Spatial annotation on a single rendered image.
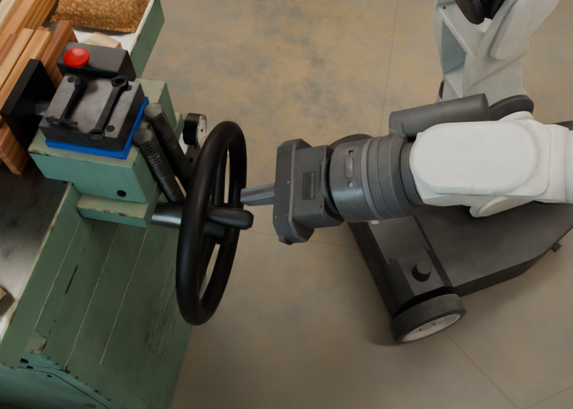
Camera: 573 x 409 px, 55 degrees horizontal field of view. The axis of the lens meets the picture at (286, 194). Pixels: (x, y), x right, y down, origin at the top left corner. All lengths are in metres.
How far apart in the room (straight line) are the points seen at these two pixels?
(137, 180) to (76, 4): 0.35
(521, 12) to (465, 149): 0.41
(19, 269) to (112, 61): 0.27
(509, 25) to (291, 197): 0.45
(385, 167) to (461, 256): 1.01
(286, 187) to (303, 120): 1.31
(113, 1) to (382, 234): 0.90
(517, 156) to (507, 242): 1.10
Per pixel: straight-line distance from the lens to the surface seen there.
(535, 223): 1.65
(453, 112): 0.57
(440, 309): 1.43
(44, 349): 0.80
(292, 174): 0.62
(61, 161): 0.73
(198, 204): 0.65
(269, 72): 2.06
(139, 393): 1.24
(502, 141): 0.51
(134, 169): 0.69
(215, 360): 1.56
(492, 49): 0.93
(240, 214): 0.66
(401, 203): 0.56
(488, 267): 1.55
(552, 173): 0.51
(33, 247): 0.74
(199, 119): 1.05
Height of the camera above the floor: 1.51
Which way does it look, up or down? 60 degrees down
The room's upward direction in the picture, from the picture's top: straight up
